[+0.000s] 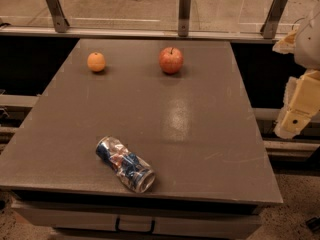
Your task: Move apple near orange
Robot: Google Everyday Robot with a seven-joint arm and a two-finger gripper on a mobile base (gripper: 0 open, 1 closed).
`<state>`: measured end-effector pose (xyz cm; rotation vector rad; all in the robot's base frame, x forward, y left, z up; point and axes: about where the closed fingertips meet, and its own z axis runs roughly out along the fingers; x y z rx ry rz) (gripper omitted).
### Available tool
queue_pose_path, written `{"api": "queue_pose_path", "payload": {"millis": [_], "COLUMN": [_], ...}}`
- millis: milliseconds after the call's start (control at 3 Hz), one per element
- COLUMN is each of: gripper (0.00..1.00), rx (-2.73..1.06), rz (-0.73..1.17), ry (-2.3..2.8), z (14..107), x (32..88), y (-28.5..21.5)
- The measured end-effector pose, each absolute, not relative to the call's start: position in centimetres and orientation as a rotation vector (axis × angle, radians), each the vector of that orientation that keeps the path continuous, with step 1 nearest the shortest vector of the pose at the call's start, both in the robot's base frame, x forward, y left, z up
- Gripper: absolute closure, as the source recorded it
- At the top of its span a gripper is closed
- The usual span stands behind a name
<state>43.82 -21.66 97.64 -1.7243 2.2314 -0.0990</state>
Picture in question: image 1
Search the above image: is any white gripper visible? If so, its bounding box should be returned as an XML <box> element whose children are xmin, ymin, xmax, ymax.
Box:
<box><xmin>272</xmin><ymin>2</ymin><xmax>320</xmax><ymax>139</ymax></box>

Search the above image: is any red apple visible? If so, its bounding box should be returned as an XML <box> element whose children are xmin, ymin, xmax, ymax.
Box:
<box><xmin>159</xmin><ymin>47</ymin><xmax>184</xmax><ymax>74</ymax></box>

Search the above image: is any crushed blue silver can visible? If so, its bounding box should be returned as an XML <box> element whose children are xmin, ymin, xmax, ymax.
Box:
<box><xmin>96</xmin><ymin>136</ymin><xmax>156</xmax><ymax>193</ymax></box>

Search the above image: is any orange fruit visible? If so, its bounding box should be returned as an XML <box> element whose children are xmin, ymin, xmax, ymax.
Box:
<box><xmin>87</xmin><ymin>52</ymin><xmax>106</xmax><ymax>72</ymax></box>

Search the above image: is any grey drawer front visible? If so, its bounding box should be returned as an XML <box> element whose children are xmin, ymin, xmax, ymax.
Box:
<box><xmin>12</xmin><ymin>201</ymin><xmax>261</xmax><ymax>240</ymax></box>

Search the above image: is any middle metal bracket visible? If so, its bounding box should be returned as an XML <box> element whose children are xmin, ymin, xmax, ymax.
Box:
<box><xmin>178</xmin><ymin>0</ymin><xmax>191</xmax><ymax>37</ymax></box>

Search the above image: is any black drawer handle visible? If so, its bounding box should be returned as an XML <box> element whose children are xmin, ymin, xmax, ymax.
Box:
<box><xmin>115</xmin><ymin>217</ymin><xmax>155</xmax><ymax>234</ymax></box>

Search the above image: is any left metal bracket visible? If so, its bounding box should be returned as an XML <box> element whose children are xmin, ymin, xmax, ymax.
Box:
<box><xmin>45</xmin><ymin>0</ymin><xmax>70</xmax><ymax>33</ymax></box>

